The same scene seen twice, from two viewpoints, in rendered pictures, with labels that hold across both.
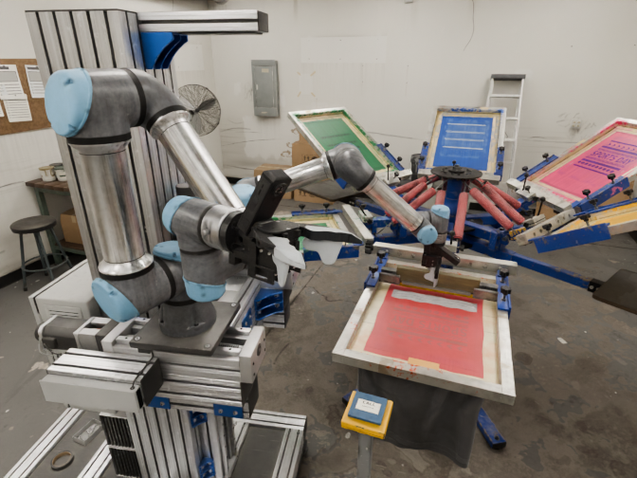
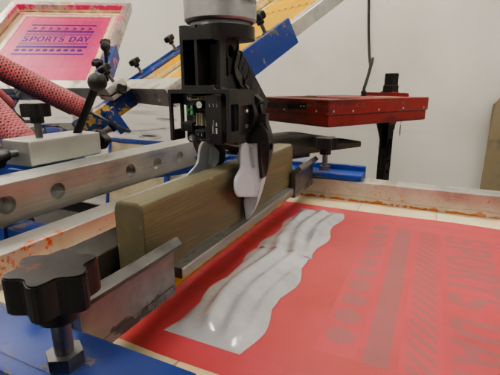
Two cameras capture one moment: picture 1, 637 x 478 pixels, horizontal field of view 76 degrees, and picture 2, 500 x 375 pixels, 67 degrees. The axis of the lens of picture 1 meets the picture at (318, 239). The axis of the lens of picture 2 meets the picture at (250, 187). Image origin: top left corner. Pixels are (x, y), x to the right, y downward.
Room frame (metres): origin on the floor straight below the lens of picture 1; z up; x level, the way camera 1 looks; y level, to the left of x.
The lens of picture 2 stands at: (1.54, -0.08, 1.15)
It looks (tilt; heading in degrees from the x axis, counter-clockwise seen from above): 15 degrees down; 275
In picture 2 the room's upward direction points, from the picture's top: straight up
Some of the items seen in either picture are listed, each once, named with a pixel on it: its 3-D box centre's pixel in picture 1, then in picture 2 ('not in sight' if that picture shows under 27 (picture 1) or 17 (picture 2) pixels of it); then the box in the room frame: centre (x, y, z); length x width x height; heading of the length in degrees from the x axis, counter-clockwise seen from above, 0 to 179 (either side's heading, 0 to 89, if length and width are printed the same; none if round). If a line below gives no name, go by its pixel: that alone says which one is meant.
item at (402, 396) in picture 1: (414, 409); not in sight; (1.14, -0.36, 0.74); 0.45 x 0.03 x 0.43; 70
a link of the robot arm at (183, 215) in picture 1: (196, 221); not in sight; (0.69, 0.22, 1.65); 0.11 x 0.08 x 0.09; 55
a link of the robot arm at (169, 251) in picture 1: (177, 267); not in sight; (0.94, 0.36, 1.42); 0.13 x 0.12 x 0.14; 145
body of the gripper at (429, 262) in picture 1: (433, 253); (219, 87); (1.61, -0.50, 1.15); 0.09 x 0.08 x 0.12; 70
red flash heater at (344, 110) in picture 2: not in sight; (339, 108); (1.31, -1.73, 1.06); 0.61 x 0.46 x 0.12; 40
